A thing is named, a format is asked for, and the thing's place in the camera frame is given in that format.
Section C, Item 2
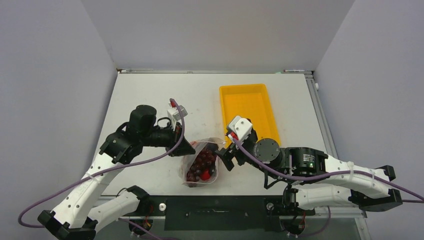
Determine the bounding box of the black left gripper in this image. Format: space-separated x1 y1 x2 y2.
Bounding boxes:
140 121 196 157

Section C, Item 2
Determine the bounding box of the dark red grape bunch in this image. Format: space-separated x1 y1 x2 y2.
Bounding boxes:
185 146 218 183

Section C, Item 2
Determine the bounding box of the clear pink-dotted zip bag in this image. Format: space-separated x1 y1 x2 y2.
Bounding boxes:
179 137 226 188

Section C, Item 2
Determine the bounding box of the red tomato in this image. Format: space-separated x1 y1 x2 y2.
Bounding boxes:
199 169 212 182

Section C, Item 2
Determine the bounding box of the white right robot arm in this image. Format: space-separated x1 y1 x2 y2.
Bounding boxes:
216 130 403 214

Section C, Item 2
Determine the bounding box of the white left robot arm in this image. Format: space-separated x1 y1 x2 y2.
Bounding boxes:
37 101 195 240

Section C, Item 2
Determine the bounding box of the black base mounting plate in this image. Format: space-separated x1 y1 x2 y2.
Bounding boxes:
127 195 316 232

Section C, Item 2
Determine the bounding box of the yellow plastic tray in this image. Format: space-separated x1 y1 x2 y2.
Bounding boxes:
219 83 282 145

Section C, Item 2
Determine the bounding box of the marker pen on ledge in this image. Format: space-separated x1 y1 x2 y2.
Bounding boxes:
283 69 306 74

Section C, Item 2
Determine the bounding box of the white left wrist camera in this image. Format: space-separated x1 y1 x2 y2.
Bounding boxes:
167 101 188 129

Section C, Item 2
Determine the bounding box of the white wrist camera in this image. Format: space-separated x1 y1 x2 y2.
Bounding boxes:
226 115 253 143
167 101 188 129

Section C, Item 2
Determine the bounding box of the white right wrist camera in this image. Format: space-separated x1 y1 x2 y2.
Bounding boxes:
226 115 253 143

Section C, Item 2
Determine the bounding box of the black wrist strap loop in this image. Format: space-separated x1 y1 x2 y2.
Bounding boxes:
263 170 282 190

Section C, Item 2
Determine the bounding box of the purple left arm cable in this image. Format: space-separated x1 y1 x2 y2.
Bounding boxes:
17 97 186 240

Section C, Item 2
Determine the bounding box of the aluminium side rail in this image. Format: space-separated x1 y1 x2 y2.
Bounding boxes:
303 70 368 220

